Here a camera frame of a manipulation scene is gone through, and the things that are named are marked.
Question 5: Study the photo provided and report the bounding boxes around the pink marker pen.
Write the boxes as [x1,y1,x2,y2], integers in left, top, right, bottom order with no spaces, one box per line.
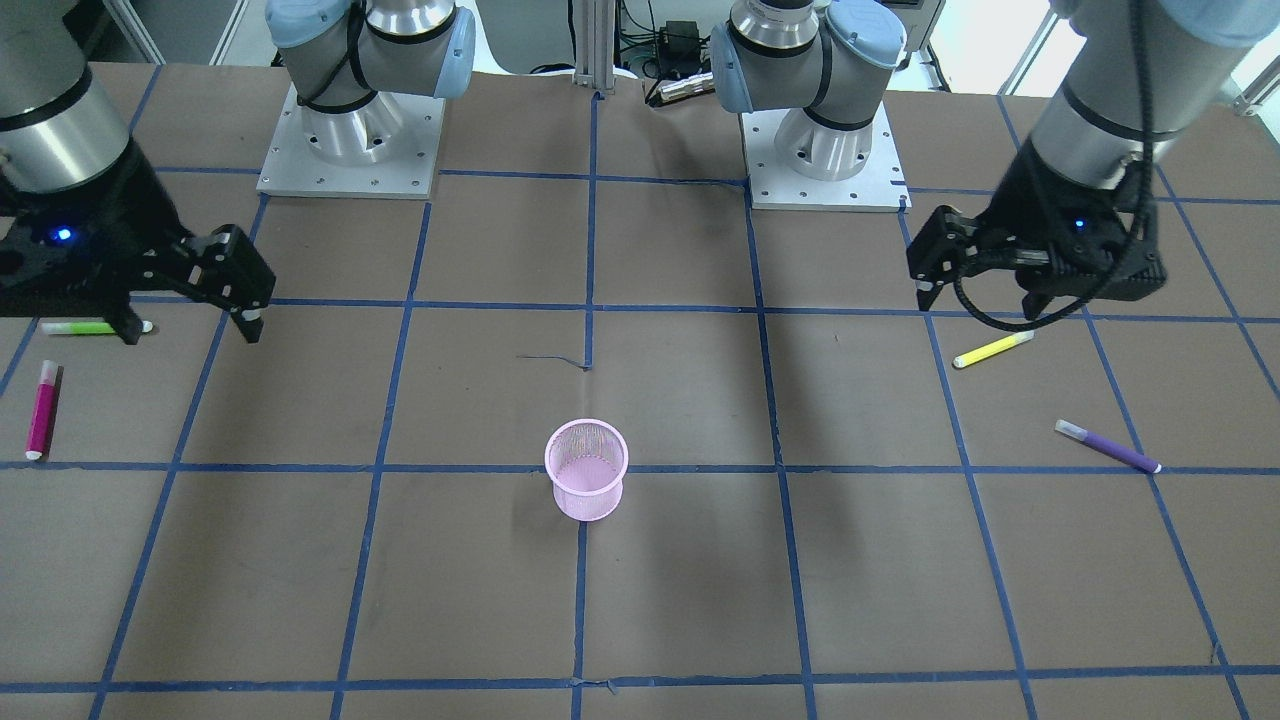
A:
[24,360,61,462]

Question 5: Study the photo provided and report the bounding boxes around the yellow highlighter pen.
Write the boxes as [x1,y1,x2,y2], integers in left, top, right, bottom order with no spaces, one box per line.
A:
[952,331,1036,369]

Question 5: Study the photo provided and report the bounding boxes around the purple marker pen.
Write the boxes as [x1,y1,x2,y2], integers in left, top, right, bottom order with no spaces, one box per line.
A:
[1053,418,1164,474]

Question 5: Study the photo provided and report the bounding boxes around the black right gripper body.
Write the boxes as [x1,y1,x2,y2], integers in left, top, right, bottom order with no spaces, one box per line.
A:
[1,140,191,319]

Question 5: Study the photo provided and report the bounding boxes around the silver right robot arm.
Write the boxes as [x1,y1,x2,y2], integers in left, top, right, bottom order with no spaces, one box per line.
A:
[3,1,476,345]

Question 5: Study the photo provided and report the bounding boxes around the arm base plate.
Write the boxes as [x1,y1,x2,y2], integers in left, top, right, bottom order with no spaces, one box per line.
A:
[739,105,913,213]
[256,88,447,201]

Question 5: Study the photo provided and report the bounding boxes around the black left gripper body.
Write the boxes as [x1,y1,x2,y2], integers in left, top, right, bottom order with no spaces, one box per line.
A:
[986,142,1169,301]

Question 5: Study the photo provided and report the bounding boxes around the silver metal cylinder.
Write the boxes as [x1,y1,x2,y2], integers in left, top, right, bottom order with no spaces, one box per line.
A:
[645,72,716,108]

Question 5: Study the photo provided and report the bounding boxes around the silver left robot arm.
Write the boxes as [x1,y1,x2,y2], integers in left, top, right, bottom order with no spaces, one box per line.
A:
[709,1,1279,332]

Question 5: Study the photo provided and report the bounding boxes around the green highlighter pen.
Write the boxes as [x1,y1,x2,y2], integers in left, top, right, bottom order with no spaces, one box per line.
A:
[38,322,116,336]

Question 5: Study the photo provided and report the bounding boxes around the black power adapter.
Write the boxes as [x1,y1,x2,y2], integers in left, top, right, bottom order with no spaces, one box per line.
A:
[657,20,701,65]

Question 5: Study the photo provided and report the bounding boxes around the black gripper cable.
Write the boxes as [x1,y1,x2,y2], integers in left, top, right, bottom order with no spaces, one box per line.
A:
[954,0,1161,333]

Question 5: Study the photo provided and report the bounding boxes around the aluminium frame post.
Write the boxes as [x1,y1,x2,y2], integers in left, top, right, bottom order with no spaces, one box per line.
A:
[570,0,618,97]

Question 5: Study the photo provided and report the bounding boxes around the pink mesh pen cup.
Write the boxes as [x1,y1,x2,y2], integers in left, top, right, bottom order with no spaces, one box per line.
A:
[544,418,630,521]

